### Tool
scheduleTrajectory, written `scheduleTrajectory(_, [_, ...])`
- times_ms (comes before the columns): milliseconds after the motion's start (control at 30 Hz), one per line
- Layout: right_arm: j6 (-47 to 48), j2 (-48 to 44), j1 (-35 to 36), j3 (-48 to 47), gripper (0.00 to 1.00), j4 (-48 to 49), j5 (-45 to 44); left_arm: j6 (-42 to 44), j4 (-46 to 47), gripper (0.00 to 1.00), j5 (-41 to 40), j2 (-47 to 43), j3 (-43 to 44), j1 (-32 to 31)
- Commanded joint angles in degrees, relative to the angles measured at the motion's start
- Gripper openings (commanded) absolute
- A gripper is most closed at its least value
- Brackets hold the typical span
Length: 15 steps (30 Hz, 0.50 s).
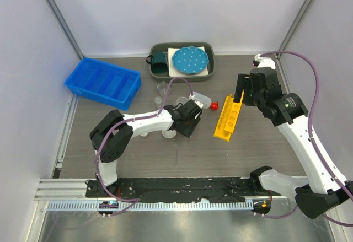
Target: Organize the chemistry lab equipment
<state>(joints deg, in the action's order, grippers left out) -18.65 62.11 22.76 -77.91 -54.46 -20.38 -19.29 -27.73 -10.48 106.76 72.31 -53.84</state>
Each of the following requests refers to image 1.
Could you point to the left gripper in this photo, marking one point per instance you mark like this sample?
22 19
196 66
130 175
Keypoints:
187 132

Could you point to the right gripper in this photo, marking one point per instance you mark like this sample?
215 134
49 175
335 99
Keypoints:
241 85

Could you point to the clear glass test tube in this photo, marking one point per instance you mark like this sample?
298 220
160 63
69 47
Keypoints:
177 141

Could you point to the yellow test tube rack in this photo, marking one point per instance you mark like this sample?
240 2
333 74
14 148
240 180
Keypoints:
228 119

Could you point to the blue plastic divided bin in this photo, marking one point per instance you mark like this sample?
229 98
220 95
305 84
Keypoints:
105 83

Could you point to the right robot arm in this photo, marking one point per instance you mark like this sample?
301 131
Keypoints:
325 187

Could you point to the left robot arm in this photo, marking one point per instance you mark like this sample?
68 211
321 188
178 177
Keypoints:
114 132

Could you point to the clear plastic beaker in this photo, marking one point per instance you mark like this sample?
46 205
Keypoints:
181 101

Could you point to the white evaporating dish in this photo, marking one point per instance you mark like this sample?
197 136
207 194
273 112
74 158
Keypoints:
169 134

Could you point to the white squeeze bottle red cap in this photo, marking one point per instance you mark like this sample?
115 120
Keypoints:
208 103

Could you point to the small clear glass flask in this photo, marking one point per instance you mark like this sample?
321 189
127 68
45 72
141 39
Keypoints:
158 101

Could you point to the clear round glass flask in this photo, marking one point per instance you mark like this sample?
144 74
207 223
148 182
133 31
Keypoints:
164 89

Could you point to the white square paper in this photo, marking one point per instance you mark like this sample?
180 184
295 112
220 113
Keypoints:
210 67

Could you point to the blue dotted plate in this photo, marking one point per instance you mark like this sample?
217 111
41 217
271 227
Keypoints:
188 61

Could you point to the dark green mug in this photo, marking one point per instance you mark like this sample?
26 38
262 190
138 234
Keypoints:
158 62

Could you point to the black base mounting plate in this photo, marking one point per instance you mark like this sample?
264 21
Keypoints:
178 190

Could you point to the grey plastic tray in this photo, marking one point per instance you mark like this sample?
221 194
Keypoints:
163 47

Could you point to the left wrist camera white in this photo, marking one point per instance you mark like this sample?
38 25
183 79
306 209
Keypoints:
197 99

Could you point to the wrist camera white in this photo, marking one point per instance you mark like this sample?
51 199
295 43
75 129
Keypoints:
260 62
197 99

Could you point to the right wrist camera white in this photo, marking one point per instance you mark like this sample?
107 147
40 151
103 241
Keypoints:
260 62

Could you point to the white slotted cable duct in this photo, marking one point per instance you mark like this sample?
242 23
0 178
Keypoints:
96 205

